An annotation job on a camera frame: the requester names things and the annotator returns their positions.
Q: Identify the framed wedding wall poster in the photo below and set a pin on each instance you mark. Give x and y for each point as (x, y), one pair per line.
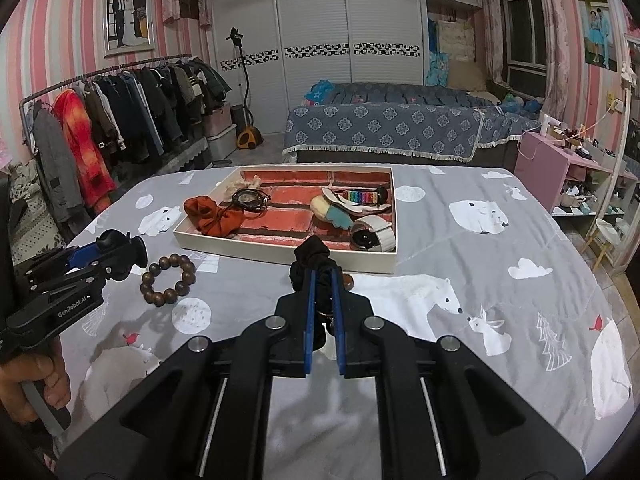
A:
(129, 15)

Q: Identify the orange red coat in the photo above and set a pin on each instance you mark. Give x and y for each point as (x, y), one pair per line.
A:
(82, 150)

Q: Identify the small high window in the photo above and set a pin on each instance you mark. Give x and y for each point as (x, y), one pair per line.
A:
(188, 0)

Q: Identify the pink floral curtain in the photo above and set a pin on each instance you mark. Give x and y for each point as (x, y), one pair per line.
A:
(555, 45)
(492, 30)

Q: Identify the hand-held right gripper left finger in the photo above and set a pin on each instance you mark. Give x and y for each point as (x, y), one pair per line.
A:
(310, 330)

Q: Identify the grey floral cloth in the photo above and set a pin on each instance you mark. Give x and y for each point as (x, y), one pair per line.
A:
(37, 237)

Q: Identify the stacked plastic storage boxes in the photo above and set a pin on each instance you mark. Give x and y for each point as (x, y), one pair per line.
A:
(220, 132)

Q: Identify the sofa with blue patterned cover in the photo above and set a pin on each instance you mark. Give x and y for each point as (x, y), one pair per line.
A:
(390, 127)

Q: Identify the blue cushion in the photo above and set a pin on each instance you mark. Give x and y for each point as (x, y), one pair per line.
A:
(318, 94)

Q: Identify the white wardrobe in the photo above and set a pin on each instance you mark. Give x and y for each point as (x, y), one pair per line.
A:
(310, 10)

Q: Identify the row of dark jackets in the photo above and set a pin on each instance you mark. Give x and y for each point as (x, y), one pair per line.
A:
(160, 105)

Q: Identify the small brown ornament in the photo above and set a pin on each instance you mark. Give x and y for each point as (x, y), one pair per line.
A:
(348, 282)

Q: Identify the white standing frame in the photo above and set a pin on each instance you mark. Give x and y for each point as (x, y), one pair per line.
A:
(627, 125)

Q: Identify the white round stool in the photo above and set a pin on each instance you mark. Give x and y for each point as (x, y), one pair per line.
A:
(605, 230)

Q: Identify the grey quilted coat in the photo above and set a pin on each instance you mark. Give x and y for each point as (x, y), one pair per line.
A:
(55, 170)

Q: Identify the black hair claw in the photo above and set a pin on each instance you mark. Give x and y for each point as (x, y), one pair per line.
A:
(120, 255)

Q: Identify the black scrunchie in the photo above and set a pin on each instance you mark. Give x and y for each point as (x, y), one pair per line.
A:
(310, 252)

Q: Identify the red lined jewelry tray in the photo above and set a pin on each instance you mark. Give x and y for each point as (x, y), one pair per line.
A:
(295, 220)

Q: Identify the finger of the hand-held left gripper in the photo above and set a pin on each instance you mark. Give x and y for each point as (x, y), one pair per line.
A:
(85, 256)
(75, 282)

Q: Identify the cream and teal hair clip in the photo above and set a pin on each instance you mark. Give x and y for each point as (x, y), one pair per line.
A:
(325, 207)

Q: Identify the person's left hand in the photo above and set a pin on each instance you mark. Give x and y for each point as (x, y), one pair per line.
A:
(12, 390)

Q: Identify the couple wall photo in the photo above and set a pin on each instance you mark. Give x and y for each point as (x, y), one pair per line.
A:
(596, 32)

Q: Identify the garment steamer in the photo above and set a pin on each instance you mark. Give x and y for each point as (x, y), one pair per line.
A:
(247, 135)

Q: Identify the pink desk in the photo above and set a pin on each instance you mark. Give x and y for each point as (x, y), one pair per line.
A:
(537, 170)

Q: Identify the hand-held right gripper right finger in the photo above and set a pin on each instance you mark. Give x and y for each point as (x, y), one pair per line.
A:
(337, 330)

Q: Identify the grey polar bear bedsheet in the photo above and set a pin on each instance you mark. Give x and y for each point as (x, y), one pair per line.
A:
(475, 285)

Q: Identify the orange scrunchie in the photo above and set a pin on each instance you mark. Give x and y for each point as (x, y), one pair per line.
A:
(210, 217)

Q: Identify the hanging blue and cream cloths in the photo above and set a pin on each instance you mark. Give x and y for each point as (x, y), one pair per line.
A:
(455, 50)

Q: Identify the blue plush toy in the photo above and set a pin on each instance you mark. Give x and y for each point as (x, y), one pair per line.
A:
(520, 103)

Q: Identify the large window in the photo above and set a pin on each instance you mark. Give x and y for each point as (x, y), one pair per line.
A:
(522, 35)

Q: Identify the metal clothes rack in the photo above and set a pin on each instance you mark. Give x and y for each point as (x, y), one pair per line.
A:
(100, 67)

